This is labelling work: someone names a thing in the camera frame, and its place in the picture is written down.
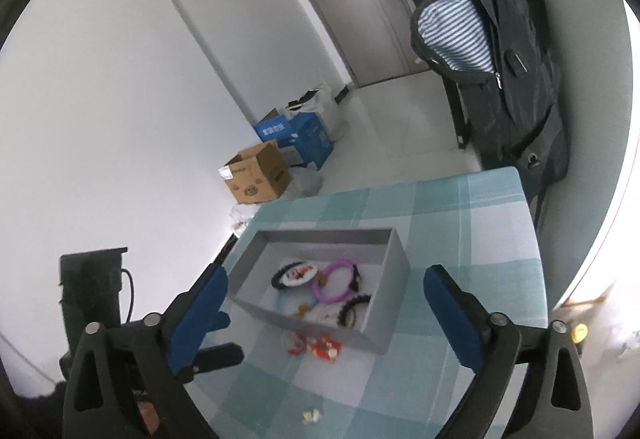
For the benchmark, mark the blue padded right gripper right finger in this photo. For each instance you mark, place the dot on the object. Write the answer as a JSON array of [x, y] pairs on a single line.
[[553, 401]]

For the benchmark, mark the white China print badge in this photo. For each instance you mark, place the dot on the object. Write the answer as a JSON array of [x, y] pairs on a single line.
[[293, 275]]

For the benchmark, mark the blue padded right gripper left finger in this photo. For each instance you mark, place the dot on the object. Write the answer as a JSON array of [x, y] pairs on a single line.
[[111, 363]]

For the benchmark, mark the white red-rimmed pin badge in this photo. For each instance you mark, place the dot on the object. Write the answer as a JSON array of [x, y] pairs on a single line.
[[326, 314]]

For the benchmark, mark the striped shirt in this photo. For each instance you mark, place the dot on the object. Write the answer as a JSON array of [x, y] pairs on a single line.
[[456, 32]]

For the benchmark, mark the blue cardboard box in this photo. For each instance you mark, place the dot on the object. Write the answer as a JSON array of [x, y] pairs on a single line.
[[302, 139]]

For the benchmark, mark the cream flower earring charm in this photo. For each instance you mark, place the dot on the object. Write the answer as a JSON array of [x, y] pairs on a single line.
[[311, 416]]

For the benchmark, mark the red clear-dome capsule charm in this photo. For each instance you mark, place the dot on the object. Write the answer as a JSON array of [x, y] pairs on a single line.
[[295, 344]]

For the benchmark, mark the small black hair clip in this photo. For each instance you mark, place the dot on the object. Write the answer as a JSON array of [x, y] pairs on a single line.
[[354, 284]]

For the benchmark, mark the brown cardboard box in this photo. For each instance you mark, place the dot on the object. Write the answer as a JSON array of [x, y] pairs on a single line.
[[257, 174]]

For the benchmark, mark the white crumpled plastic bag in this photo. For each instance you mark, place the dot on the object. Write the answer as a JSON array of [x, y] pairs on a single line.
[[305, 182]]

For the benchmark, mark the grey cardboard storage box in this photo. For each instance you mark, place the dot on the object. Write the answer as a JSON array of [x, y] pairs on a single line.
[[368, 318]]

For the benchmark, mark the black hanging jacket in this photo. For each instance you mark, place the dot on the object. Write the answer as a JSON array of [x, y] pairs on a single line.
[[514, 112]]

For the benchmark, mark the black coat rack frame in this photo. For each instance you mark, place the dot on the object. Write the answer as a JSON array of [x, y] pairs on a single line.
[[462, 126]]

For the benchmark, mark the red cartoon car charm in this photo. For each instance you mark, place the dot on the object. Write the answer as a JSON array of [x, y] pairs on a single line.
[[324, 349]]

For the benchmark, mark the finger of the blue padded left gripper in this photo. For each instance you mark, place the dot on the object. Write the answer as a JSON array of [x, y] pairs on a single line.
[[217, 358]]

